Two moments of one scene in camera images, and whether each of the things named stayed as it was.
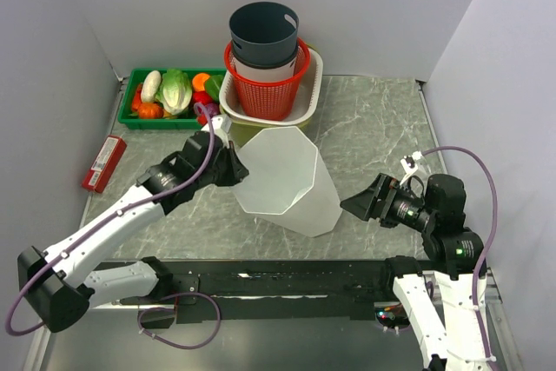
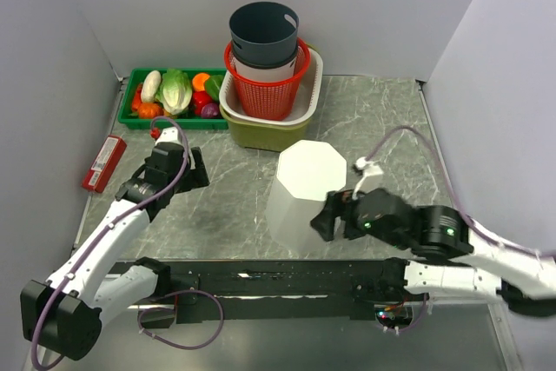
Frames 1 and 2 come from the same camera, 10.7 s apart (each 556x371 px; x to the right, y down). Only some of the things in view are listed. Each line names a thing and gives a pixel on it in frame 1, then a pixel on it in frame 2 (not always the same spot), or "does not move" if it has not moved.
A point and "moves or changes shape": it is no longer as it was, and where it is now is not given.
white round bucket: [267, 75] does not move
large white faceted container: [288, 183] moves or changes shape
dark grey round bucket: [263, 35] does not move
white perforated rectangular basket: [304, 104] does not move
